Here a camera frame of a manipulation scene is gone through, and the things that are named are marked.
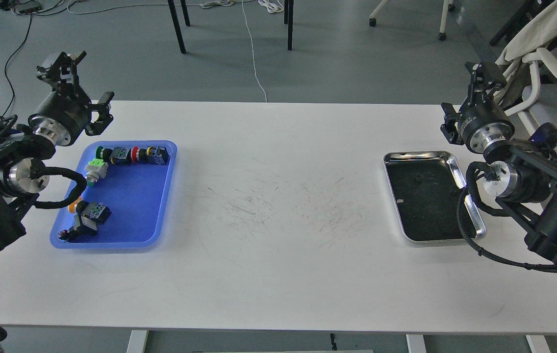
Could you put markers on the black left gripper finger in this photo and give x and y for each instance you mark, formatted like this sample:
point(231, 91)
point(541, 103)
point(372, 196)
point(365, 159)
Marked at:
point(59, 71)
point(104, 118)

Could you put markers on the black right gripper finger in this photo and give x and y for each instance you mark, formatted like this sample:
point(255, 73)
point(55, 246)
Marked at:
point(486, 79)
point(449, 127)

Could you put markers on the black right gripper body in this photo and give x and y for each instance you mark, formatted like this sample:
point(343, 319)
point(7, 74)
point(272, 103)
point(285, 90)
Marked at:
point(483, 126)

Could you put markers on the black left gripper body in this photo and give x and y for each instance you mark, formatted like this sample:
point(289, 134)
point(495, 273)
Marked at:
point(63, 115)

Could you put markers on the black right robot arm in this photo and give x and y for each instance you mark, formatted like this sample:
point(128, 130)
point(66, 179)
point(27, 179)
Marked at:
point(518, 177)

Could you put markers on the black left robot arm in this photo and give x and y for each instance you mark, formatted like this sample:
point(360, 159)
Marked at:
point(25, 180)

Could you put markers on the steel tray with black liner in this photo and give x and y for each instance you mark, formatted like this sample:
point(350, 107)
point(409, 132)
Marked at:
point(426, 186)

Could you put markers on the beige jacket on chair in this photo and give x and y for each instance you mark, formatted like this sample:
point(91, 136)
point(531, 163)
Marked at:
point(540, 31)

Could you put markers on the white chair base with casters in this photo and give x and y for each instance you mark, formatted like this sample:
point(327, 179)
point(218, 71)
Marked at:
point(448, 7)

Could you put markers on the blue plastic tray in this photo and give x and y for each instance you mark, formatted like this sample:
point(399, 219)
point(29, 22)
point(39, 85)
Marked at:
point(136, 195)

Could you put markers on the dark green push button switch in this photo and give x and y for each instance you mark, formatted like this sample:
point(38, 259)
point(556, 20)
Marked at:
point(115, 156)

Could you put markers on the light green push button switch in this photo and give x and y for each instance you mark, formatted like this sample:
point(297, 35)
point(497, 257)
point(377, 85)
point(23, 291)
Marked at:
point(96, 169)

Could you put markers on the red push button switch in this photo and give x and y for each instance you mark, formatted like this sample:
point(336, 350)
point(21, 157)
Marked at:
point(150, 155)

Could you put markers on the orange push button switch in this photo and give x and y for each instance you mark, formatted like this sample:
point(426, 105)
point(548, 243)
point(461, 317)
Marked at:
point(94, 211)

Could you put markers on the black switch contact block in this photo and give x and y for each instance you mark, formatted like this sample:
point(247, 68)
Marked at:
point(81, 226)

